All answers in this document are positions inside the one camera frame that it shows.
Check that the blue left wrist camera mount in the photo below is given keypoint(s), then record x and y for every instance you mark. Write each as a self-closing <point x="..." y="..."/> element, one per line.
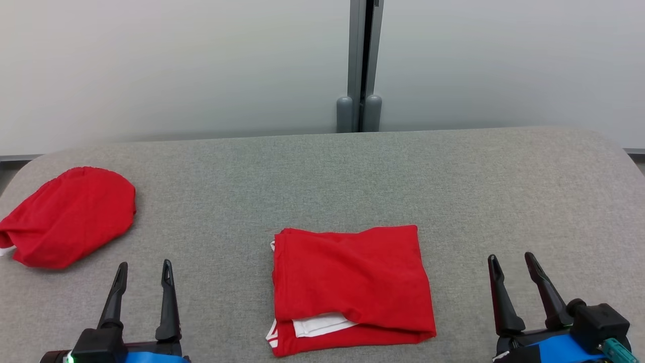
<point x="156" y="359"/>

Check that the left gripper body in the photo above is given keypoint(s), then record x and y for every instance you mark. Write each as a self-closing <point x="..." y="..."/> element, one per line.
<point x="151" y="347"/>

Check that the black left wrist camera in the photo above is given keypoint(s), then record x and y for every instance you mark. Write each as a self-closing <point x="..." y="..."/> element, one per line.
<point x="98" y="348"/>

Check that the grey double partition post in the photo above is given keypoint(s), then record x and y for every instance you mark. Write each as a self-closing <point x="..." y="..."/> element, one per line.
<point x="356" y="50"/>

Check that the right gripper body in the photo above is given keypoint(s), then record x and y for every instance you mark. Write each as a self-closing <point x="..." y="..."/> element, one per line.
<point x="511" y="348"/>

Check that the grey partition base rail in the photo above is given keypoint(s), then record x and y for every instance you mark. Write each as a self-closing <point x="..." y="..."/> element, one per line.
<point x="636" y="152"/>
<point x="20" y="158"/>

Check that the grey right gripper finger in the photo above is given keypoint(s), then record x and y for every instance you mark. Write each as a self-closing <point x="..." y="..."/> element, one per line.
<point x="554" y="307"/>
<point x="506" y="312"/>

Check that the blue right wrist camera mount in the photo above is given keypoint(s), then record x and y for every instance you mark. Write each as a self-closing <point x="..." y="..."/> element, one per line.
<point x="564" y="353"/>

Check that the red and white basketball jersey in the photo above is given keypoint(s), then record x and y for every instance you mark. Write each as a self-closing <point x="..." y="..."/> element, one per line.
<point x="352" y="277"/>

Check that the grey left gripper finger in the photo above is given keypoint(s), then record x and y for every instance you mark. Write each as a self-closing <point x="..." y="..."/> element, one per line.
<point x="169" y="312"/>
<point x="113" y="307"/>

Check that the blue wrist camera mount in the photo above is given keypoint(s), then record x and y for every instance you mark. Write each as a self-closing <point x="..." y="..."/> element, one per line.
<point x="156" y="359"/>
<point x="564" y="353"/>

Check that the grey rounded post foot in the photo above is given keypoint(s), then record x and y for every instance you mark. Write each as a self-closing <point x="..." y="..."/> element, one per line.
<point x="373" y="115"/>
<point x="345" y="116"/>

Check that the teal right camera connector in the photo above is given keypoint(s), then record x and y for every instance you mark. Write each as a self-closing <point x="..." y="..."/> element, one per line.
<point x="619" y="349"/>

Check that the red basketball shorts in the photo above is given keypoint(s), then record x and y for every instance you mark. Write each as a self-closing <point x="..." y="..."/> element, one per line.
<point x="70" y="217"/>

